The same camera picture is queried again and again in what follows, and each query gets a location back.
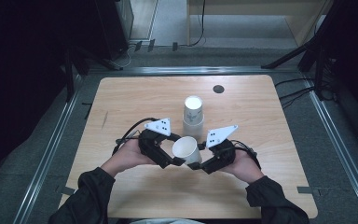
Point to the long metal floor rail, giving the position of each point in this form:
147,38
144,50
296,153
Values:
338,140
48,161

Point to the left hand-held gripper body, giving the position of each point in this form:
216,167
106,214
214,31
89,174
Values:
149,141

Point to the person's right hand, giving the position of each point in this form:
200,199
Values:
244,165

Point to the black round table grommet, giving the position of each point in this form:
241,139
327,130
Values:
218,89

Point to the short metal floor rail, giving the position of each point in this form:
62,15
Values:
183,70

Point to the black tape mark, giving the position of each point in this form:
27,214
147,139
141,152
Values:
87,109

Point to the black cabinet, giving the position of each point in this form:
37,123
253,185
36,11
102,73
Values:
112,28

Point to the person's left hand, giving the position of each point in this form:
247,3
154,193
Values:
130,157

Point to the dark floor bracket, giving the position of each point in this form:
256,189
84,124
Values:
174,46
138,46
151,45

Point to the light wooden furniture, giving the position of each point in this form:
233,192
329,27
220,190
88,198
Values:
301,18

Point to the white printed paper cup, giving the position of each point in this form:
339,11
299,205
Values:
192,129
185,147
193,109

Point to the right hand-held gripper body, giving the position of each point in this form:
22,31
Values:
225,154

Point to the black tripod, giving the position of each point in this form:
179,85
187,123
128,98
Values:
289,56

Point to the black stand legs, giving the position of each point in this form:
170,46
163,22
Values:
70,77

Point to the grey tape strip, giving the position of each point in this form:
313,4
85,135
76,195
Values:
66,190
306,189

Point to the person's pale grey clothing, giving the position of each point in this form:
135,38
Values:
164,221

